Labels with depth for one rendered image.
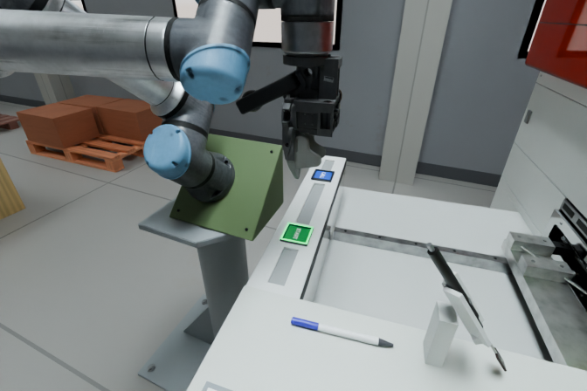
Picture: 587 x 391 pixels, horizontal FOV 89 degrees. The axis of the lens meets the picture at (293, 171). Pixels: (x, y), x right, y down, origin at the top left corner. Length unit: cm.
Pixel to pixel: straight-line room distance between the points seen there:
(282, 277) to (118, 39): 42
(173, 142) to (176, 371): 111
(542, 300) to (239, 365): 57
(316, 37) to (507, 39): 249
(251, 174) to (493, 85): 235
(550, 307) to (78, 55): 85
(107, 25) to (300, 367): 47
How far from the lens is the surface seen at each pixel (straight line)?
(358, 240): 82
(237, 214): 86
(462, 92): 288
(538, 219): 105
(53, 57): 48
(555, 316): 76
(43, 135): 401
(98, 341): 185
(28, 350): 200
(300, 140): 49
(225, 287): 110
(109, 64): 44
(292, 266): 56
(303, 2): 44
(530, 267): 80
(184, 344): 166
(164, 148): 75
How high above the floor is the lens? 136
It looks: 28 degrees down
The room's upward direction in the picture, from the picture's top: straight up
